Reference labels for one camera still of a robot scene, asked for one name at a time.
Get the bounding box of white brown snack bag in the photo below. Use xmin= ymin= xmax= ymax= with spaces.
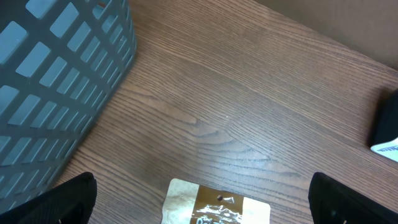
xmin=161 ymin=179 xmax=271 ymax=224

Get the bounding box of white barcode scanner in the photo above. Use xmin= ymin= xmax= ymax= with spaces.
xmin=369 ymin=89 xmax=398 ymax=163

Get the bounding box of grey plastic shopping basket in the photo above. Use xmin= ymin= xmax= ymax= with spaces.
xmin=1 ymin=0 xmax=137 ymax=212

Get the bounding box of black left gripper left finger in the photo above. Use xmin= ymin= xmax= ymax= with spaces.
xmin=1 ymin=172 xmax=97 ymax=224

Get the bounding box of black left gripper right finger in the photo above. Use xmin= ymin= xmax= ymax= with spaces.
xmin=308 ymin=172 xmax=397 ymax=224

